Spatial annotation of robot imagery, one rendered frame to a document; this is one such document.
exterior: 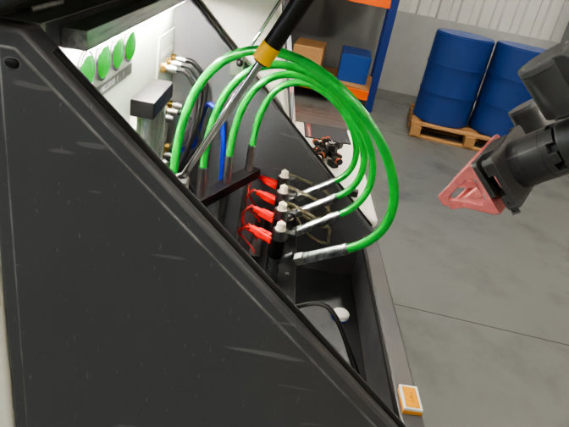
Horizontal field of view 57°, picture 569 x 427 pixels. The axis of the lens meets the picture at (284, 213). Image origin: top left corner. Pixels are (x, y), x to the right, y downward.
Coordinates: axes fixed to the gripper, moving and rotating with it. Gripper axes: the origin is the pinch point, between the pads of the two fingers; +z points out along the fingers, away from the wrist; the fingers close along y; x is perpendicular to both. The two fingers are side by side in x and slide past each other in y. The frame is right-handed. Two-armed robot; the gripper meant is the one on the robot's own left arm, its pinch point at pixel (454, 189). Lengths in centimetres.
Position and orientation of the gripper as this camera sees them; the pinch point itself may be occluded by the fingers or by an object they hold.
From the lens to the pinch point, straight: 71.1
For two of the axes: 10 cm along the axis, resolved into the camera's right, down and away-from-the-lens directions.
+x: 5.5, 8.3, 1.1
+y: -6.0, 4.8, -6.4
